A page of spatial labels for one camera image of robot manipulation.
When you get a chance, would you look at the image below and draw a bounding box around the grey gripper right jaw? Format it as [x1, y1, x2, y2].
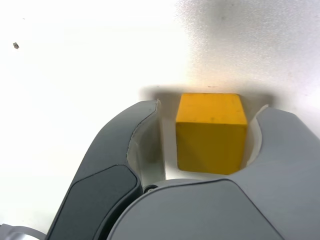
[106, 103, 320, 240]

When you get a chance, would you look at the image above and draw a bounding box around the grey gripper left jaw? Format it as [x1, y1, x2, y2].
[46, 99, 168, 240]

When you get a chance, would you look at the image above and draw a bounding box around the yellow cube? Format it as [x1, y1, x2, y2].
[175, 92, 249, 176]

